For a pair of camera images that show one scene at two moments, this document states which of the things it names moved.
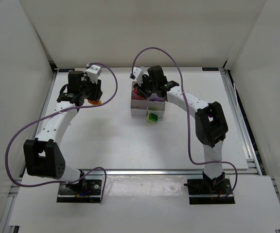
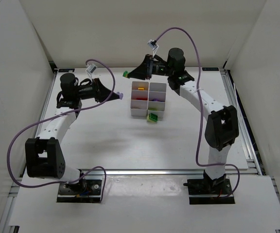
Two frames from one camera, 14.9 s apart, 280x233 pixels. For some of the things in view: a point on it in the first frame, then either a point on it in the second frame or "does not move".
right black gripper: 143,86 to 149,67
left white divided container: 139,105 does not move
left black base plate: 92,193 does not move
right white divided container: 156,105 does not move
